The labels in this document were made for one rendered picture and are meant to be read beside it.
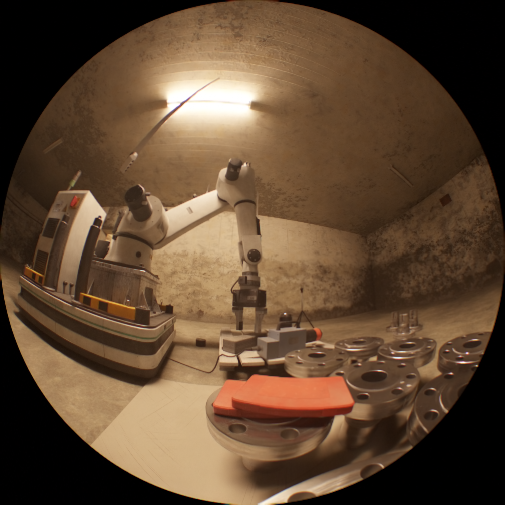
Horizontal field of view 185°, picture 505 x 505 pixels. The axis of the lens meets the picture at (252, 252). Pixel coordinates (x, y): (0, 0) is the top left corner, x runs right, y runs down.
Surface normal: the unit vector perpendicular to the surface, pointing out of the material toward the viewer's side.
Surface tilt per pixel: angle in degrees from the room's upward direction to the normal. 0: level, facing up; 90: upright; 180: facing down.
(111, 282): 90
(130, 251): 90
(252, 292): 90
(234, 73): 180
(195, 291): 90
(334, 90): 180
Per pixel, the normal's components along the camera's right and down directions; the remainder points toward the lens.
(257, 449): -0.26, -0.33
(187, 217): 0.30, -0.31
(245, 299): -0.52, -0.30
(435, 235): -0.98, -0.08
